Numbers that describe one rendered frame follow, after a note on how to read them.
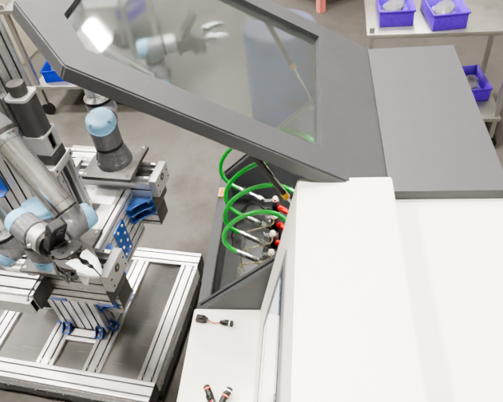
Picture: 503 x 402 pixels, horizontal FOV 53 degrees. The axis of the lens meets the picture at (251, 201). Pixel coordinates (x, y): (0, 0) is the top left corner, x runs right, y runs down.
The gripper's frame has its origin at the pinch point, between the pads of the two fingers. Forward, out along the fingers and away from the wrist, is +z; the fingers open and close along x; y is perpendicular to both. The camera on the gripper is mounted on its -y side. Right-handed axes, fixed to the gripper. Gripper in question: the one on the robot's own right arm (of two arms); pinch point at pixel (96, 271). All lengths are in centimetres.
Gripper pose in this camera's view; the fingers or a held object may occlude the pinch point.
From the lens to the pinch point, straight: 126.7
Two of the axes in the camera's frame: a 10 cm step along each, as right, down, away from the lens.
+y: 0.1, 7.8, 6.2
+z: 7.9, 3.8, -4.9
